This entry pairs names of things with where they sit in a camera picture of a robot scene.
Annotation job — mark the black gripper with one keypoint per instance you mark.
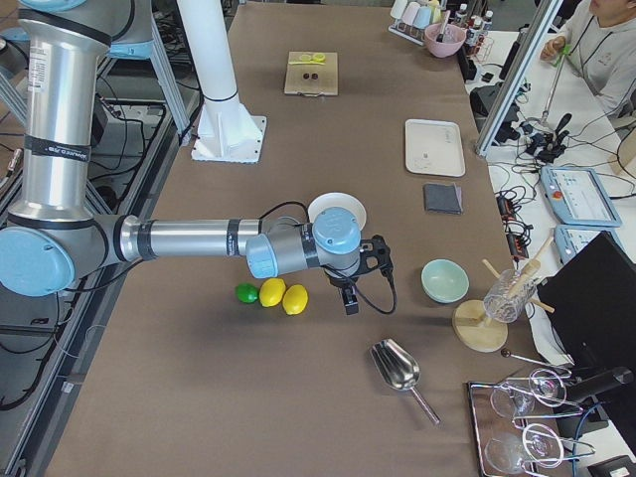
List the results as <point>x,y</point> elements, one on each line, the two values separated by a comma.
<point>340,279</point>

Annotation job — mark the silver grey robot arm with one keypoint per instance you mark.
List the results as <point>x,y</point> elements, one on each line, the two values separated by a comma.
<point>52,239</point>

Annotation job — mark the cream rabbit tray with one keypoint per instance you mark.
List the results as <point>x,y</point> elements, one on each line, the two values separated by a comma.
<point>433,147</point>

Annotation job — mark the yellow lemon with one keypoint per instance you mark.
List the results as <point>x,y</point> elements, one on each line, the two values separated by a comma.
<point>295,299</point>
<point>271,292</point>

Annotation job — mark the metal scoop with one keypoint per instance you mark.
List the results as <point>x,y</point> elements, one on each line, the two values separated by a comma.
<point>400,371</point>

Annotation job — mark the mint green bowl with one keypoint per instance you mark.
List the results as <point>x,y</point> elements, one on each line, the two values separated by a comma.
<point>444,281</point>

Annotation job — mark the cream round plate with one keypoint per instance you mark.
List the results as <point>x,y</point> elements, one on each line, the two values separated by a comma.
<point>338,200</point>

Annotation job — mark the green lime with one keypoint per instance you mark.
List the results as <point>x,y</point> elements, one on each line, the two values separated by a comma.
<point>247,293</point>

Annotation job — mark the wooden cup stand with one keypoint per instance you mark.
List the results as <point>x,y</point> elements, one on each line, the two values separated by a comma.
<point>480,333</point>

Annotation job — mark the grey folded cloth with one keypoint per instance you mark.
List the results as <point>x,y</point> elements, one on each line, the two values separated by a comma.
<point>442,198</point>

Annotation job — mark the clear textured glass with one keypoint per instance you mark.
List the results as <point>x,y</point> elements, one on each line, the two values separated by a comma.
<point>508,296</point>

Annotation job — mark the bamboo cutting board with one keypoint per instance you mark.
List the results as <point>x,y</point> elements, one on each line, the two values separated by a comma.
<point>327,83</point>

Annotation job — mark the blue teach pendant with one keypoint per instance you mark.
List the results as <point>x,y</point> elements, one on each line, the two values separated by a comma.
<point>578,197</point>
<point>571,239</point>

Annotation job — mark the black monitor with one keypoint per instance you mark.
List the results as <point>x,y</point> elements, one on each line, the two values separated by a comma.
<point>594,300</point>

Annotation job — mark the pink mixing bowl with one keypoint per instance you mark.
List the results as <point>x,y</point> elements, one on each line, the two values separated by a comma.
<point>453,39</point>

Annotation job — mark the pastel cups rack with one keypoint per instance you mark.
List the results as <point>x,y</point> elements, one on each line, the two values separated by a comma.
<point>411,18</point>

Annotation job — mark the seated person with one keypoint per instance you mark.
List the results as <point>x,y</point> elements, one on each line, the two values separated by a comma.
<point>600,36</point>

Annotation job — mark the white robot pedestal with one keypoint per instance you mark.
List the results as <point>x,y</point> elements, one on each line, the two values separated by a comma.
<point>226,132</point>

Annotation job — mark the wire wine glass rack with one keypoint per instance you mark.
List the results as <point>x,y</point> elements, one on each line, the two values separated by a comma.
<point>514,425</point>

